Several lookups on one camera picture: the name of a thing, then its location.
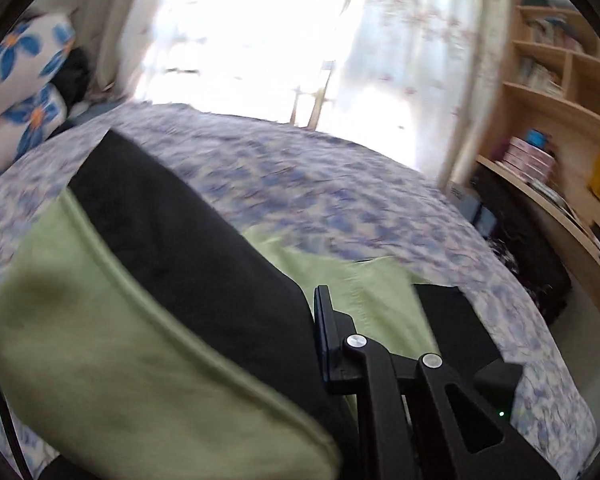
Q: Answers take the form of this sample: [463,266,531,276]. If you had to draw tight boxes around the floral sheer curtain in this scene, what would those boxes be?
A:
[330,0,503,183]

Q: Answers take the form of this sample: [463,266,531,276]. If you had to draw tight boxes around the wooden desk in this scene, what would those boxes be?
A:
[472,152,600,361]

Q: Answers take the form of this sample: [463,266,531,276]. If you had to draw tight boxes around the papers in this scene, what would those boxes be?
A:
[530,180,590,222]

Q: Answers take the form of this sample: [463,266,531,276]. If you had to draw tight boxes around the black bag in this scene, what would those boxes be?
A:
[472,165,572,322]

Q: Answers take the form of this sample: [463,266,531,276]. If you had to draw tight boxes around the dark clothes pile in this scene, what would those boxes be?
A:
[55,49,94,111]

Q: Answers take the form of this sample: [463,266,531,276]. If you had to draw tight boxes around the row of books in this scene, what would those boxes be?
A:
[525,14,587,54]
[517,55,566,97]

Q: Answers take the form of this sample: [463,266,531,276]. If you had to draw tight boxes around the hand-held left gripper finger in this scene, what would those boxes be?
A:
[314,285,561,480]

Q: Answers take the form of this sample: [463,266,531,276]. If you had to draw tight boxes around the blue floral bedsheet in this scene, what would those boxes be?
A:
[0,102,598,480]

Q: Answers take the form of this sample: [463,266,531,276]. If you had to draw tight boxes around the white pillow with blue flowers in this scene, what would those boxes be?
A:
[0,14,77,131]
[0,85,70,188]

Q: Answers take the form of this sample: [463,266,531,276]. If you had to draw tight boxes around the pale window curtain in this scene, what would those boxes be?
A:
[94,0,156,98]

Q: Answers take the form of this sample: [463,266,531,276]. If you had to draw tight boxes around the wooden bookshelf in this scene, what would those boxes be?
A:
[500,2,600,161]

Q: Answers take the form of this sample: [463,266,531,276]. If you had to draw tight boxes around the stack of pink boxes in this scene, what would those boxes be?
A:
[502,136,557,184]

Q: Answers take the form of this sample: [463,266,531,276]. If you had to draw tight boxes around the white and blue box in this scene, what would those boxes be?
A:
[447,182,498,237]

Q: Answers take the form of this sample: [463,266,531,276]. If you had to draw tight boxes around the green and black jacket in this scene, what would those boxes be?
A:
[0,129,503,480]

